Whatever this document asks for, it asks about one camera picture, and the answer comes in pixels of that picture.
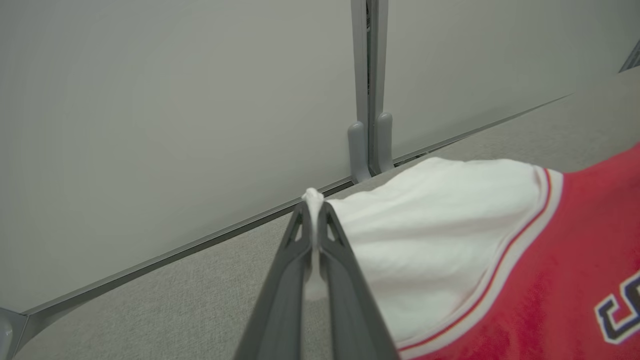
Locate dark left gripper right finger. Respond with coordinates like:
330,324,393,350
317,201,401,360

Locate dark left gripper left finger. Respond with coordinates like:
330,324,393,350
233,202,314,360

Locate red jersey white sleeves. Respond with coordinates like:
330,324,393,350
301,142,640,360

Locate light grey partition panel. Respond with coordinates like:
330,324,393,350
0,0,362,315
387,0,640,162

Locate grey partition post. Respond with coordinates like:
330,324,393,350
371,0,396,175
347,0,372,184
0,306,29,360

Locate grey partition frame bar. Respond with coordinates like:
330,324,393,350
618,40,640,74

